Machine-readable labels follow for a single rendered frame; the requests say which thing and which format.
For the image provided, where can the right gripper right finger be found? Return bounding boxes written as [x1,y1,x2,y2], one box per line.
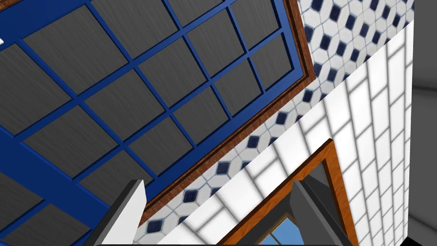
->
[289,179,353,246]

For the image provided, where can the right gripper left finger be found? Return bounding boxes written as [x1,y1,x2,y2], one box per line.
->
[84,179,148,246]

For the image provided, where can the blue door with grey panels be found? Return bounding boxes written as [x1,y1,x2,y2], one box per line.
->
[0,0,306,246]

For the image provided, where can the orange framed window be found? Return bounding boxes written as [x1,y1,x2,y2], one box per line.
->
[218,138,360,246]

